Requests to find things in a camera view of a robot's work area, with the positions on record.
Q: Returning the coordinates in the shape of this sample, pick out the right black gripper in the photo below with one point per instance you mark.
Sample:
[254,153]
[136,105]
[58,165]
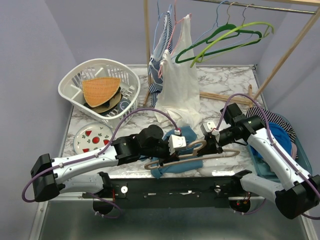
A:
[212,146]

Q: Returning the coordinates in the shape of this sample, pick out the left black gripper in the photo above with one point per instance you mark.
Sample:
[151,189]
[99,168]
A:
[168,158]

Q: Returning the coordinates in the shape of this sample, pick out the beige wooden hanger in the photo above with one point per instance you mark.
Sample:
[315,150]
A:
[191,157]

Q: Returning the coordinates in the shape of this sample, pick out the teal blue tank top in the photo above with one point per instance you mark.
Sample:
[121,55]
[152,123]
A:
[190,136]

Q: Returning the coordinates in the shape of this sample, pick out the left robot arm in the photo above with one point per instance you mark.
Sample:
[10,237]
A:
[50,176]

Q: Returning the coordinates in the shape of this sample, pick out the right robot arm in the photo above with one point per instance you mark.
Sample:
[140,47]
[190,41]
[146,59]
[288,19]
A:
[297,190]

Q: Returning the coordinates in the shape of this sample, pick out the white tank top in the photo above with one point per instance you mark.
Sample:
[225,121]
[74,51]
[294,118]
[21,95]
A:
[180,95]

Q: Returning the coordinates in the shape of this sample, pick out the dark green plastic hanger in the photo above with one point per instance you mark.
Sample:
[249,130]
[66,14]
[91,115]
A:
[233,31]

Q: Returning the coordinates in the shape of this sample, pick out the light blue plastic hanger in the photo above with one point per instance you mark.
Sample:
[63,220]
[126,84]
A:
[215,27]

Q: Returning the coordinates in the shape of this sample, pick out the lime green hanger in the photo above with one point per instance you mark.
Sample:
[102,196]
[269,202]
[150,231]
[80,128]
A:
[269,30]

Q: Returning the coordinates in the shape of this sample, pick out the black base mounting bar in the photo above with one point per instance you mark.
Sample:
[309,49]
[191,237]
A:
[171,192]

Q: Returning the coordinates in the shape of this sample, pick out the teal plastic bin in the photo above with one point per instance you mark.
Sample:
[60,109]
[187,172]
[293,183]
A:
[263,169]

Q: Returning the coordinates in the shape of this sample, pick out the dark plates in basket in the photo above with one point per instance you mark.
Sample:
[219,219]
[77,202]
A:
[117,103]

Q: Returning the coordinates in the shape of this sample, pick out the black white striped garment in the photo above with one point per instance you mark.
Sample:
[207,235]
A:
[274,118]

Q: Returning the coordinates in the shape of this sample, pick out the bright blue garment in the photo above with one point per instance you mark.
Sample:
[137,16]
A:
[281,137]

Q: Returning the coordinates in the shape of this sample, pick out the watermelon pattern plate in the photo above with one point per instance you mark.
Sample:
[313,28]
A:
[92,136]

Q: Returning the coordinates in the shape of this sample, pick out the pink garment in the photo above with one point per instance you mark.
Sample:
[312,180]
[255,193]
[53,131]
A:
[293,150]

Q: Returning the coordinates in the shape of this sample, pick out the orange woven mat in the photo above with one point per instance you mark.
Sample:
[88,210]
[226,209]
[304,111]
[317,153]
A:
[97,91]

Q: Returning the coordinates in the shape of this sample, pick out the blue striped garment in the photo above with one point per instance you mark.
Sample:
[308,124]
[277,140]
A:
[156,57]

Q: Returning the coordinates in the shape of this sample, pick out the white plastic laundry basket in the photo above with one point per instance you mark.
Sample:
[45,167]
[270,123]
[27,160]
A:
[70,87]

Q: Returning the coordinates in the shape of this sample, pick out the wooden clothes rack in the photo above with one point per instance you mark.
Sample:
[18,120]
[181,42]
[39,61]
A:
[297,40]

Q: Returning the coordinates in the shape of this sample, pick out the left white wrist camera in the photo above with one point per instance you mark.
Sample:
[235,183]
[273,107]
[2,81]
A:
[177,143]

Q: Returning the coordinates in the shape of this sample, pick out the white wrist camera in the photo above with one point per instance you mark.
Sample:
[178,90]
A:
[177,143]
[207,127]

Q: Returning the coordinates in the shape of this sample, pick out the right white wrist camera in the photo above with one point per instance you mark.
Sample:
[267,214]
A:
[207,127]

